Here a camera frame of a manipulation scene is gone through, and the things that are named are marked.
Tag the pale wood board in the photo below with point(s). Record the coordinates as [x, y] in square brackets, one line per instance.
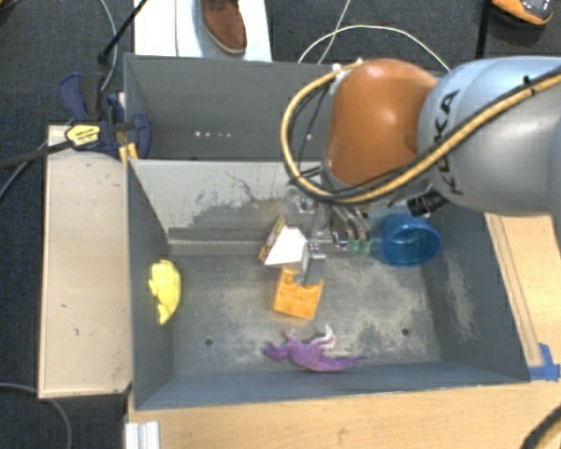
[84, 269]

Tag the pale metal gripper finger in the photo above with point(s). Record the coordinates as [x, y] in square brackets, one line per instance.
[314, 267]

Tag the black cylinder on white bracket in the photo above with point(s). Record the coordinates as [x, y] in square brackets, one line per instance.
[426, 204]

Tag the white box with red side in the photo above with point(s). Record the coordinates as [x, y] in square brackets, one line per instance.
[287, 248]

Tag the purple toy dinosaur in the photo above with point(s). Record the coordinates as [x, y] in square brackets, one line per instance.
[311, 356]

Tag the grey metal bin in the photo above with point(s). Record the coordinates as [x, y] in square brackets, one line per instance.
[243, 297]

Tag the person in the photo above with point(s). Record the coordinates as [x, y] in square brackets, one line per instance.
[222, 17]

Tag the yellow toy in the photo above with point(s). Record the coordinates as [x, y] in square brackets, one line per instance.
[167, 288]

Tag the blue plastic cup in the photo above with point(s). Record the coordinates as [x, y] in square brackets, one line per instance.
[409, 241]

